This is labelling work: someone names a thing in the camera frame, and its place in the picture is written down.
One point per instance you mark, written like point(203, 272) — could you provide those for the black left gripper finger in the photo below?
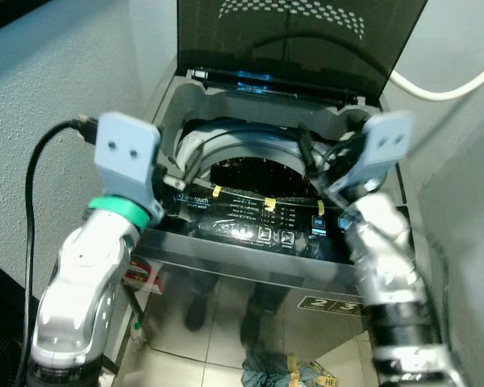
point(174, 184)
point(195, 165)

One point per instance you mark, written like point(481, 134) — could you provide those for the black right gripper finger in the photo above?
point(308, 151)

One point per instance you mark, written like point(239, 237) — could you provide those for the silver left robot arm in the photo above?
point(81, 282)

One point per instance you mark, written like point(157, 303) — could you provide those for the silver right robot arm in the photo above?
point(395, 274)

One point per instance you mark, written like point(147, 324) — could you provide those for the silver top-load washing machine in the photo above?
point(250, 258)

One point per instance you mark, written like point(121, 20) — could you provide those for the teal clothes pile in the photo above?
point(274, 372)

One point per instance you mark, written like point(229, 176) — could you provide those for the small yellow tape piece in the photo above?
point(269, 203)
point(217, 191)

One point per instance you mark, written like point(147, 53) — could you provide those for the red white sticker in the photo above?
point(142, 276)

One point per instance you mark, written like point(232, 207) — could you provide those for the dark tinted washer lid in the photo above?
point(306, 48)

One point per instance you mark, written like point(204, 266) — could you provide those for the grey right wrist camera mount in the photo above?
point(387, 145)

